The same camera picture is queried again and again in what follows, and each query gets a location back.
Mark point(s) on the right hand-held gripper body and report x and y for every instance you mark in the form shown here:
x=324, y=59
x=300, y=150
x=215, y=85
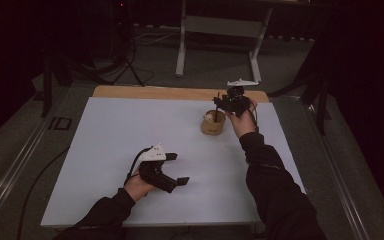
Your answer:
x=235, y=101

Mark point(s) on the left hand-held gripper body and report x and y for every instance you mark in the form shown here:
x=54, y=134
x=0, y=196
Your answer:
x=155, y=173

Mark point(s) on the wooden pen holder cup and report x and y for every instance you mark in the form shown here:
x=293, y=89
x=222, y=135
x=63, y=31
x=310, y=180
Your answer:
x=213, y=128

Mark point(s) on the person's right hand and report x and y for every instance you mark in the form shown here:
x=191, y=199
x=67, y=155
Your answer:
x=243, y=123

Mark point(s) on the person's left hand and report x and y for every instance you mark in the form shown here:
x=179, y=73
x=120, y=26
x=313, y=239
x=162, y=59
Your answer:
x=136, y=188

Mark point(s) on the small white object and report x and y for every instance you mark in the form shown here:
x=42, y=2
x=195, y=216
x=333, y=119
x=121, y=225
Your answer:
x=208, y=116

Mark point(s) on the white board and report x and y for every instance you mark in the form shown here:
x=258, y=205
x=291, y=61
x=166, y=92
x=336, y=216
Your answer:
x=106, y=140

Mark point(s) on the black tripod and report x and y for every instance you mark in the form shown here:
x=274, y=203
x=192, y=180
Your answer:
x=126, y=60

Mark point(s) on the black floor plate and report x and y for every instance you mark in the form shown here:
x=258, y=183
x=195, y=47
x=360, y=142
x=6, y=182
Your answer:
x=60, y=123

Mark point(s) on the grey metal stand frame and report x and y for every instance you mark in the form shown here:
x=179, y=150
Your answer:
x=225, y=26

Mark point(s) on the black stand post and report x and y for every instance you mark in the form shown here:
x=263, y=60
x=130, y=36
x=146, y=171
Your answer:
x=47, y=90
x=321, y=106

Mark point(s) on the metal floor rail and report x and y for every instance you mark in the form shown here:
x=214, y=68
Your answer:
x=11, y=173
x=340, y=186

